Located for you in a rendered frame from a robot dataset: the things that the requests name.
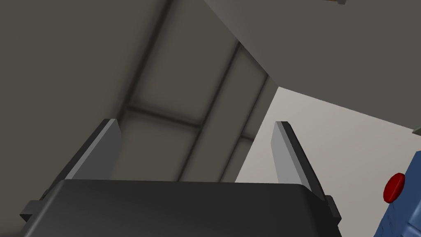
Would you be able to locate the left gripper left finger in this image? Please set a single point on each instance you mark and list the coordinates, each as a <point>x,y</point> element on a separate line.
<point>98,154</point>

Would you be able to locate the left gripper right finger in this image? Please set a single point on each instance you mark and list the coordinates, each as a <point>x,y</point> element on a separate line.
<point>289,161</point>

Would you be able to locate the red round knob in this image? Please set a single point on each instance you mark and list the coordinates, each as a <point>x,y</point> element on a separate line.
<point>393,187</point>

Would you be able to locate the blue cabinet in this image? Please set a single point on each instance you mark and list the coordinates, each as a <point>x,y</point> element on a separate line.
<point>406,217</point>

